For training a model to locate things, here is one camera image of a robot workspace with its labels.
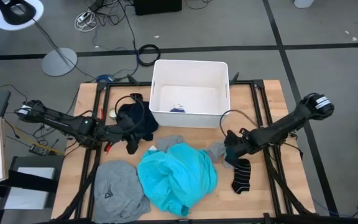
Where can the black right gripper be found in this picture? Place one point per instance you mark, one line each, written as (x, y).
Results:
(238, 141)

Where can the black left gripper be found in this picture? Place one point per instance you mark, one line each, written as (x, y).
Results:
(128, 131)

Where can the light blue cloth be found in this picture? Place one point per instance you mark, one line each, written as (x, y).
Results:
(170, 142)

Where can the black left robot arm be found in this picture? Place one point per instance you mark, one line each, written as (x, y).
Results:
(70, 124)

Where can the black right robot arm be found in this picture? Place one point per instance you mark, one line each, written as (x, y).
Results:
(294, 121)

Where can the gray sock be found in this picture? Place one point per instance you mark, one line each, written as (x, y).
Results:
(217, 151)

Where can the black striped sock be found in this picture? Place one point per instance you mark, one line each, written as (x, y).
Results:
(241, 175)

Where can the red clamp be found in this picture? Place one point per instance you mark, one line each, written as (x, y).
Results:
(107, 147)

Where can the dark navy garment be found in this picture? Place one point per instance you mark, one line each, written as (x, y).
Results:
(149, 123)

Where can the white tape roll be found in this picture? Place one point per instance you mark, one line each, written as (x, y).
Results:
(112, 113)

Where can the gray t-shirt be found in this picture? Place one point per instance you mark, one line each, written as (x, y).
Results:
(117, 193)

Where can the turquoise shirt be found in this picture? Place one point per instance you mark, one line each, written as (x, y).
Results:
(176, 177)

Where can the navy sock with white tag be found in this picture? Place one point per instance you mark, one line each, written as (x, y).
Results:
(177, 109)

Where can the white plastic bin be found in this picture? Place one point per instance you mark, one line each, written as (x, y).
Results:
(194, 93)

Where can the small black electronics box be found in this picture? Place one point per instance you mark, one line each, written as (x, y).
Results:
(38, 149)

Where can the black shelf cart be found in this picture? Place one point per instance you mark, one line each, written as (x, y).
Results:
(31, 177)

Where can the floor lamp with disc base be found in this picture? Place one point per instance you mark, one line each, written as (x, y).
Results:
(59, 62)

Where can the white container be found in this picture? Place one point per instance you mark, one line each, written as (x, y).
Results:
(303, 3)

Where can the black metal table frame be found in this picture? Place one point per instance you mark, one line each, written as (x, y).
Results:
(120, 83)

